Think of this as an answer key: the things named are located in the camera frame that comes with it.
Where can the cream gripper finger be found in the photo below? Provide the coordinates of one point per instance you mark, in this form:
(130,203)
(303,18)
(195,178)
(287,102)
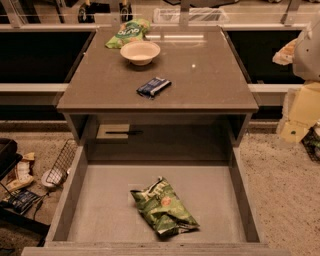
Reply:
(285,55)

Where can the green jalapeno chip bag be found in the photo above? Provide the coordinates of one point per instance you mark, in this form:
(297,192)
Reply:
(163,210)

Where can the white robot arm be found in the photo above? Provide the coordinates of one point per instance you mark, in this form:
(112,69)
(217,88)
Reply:
(303,53)

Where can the grey counter cabinet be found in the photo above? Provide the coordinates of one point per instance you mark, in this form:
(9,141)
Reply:
(189,103)

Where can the light green snack bag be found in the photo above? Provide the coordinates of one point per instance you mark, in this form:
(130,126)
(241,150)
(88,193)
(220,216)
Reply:
(133,30)

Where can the grey open drawer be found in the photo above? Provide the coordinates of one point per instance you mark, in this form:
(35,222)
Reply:
(97,215)

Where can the clear plastic tray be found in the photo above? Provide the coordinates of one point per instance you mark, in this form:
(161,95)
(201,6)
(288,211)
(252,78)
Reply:
(195,15)

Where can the dark blue snack packet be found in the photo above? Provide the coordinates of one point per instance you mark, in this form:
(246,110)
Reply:
(153,87)

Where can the white paper bowl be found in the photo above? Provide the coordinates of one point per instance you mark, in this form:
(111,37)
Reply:
(140,52)

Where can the white round disc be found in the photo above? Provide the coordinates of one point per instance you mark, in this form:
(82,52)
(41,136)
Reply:
(52,178)

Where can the cream snack wrapper on floor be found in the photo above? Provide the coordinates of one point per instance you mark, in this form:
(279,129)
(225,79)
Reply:
(21,175)

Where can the black bin left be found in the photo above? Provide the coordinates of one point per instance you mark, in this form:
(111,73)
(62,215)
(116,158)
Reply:
(9,157)

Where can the dark blue packet on floor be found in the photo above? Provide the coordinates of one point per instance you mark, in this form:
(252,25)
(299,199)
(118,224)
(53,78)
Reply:
(20,201)

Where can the black wire basket right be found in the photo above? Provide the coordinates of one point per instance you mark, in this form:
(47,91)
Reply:
(311,142)

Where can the black wire basket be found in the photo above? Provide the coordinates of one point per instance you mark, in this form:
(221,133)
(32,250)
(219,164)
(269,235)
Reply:
(311,142)
(65,158)

